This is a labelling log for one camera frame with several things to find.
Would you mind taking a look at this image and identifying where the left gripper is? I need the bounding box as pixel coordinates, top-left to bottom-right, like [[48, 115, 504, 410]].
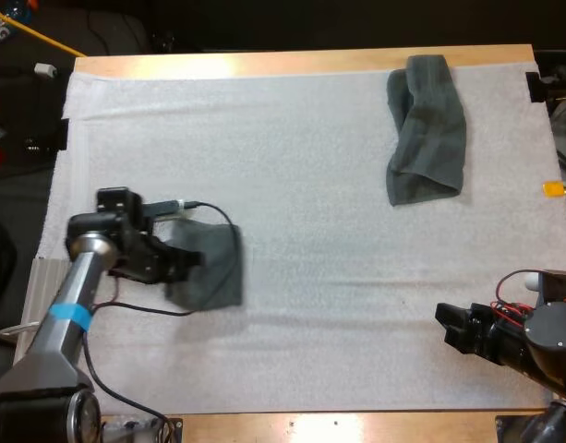
[[110, 215, 207, 285]]

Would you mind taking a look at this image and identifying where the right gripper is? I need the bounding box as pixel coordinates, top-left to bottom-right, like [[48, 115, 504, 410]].
[[434, 302, 533, 369]]

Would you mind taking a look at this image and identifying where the grey-green towel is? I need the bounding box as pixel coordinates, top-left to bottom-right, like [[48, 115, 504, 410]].
[[164, 219, 245, 311], [385, 54, 467, 208]]

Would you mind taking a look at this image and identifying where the dark table edge clamp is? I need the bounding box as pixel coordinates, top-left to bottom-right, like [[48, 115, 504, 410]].
[[525, 71, 548, 104], [57, 117, 72, 152]]

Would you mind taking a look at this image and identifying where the black cable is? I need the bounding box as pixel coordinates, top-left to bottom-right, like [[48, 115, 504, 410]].
[[81, 200, 240, 443]]

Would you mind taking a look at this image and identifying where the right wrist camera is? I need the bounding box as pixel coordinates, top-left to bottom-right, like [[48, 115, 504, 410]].
[[524, 269, 566, 306]]

